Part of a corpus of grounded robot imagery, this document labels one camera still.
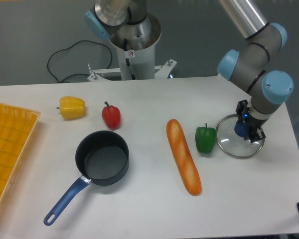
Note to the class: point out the black saucepan blue handle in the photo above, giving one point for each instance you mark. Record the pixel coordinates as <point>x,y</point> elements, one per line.
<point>102,158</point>

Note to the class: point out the yellow bell pepper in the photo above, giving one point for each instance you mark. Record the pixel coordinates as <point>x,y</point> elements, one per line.
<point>72,107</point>

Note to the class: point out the green bell pepper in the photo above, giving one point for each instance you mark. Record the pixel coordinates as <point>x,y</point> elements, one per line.
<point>205,138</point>

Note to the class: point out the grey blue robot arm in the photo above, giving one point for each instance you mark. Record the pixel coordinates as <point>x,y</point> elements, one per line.
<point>245,69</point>

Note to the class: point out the red bell pepper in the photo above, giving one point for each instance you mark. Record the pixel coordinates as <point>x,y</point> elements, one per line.
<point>111,116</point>

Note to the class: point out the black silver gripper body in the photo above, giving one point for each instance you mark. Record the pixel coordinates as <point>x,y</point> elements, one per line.
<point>255,120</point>

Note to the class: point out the glass lid blue knob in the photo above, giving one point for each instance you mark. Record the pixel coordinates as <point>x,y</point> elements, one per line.
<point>233,138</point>

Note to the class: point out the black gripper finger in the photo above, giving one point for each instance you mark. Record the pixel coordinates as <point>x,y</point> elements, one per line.
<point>242,110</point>
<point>255,134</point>

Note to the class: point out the yellow plastic basket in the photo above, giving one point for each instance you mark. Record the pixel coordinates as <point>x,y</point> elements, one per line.
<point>16,127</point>

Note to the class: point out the orange baguette bread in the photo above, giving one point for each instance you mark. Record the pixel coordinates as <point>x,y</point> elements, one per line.
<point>183,158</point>

